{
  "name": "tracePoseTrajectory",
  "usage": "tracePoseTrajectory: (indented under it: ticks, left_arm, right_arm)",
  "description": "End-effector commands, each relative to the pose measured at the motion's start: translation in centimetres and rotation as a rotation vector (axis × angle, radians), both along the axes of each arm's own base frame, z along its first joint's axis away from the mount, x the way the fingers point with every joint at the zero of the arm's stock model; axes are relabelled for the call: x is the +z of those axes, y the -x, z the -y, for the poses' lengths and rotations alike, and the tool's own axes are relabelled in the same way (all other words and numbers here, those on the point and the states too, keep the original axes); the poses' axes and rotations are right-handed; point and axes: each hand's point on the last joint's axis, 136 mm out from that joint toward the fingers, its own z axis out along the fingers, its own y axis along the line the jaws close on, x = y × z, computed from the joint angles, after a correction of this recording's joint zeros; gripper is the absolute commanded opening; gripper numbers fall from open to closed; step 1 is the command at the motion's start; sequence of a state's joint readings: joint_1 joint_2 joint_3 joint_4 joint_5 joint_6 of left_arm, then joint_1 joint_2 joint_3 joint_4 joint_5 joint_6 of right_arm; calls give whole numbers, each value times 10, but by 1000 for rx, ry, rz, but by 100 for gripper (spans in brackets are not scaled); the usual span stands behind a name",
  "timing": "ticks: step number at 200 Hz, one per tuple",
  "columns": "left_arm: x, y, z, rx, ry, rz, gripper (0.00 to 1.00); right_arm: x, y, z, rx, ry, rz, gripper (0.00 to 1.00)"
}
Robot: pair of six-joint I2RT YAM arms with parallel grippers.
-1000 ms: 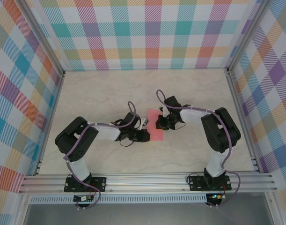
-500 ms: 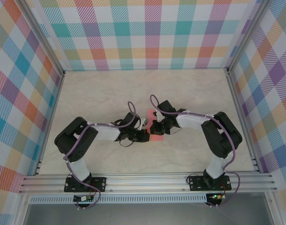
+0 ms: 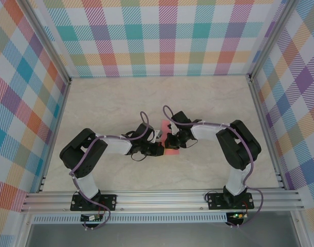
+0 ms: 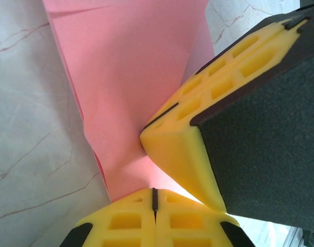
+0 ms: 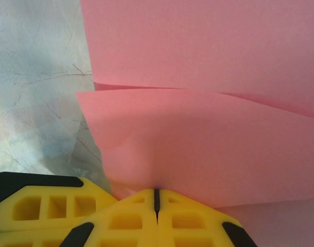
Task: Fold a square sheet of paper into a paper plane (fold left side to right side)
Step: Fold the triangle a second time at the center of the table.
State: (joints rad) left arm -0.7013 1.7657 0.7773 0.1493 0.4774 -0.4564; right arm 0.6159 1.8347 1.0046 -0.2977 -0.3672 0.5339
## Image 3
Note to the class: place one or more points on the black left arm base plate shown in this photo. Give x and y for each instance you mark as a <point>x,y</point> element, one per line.
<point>110,202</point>

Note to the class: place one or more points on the pink cloth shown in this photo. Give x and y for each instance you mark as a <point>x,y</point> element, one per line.
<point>172,152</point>

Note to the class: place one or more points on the aluminium frame post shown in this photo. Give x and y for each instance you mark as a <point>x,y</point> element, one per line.
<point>272,38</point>
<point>47,43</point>

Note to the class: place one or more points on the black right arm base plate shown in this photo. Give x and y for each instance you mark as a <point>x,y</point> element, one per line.
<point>215,200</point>

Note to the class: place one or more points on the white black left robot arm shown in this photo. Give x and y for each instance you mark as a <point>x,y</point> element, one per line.
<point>87,182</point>

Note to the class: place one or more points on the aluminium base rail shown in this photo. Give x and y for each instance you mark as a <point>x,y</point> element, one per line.
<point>162,200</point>

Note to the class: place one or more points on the grey metal panel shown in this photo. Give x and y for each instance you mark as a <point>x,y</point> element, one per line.
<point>159,235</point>

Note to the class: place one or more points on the aluminium side rail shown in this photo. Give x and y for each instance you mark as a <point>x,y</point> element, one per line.
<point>266,133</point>
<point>55,133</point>

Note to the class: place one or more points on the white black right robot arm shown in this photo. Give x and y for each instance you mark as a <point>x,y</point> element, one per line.
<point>236,180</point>

